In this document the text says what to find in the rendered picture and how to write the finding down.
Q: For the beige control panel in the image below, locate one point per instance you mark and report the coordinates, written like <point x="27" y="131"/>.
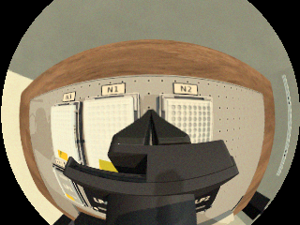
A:
<point x="222" y="219"/>

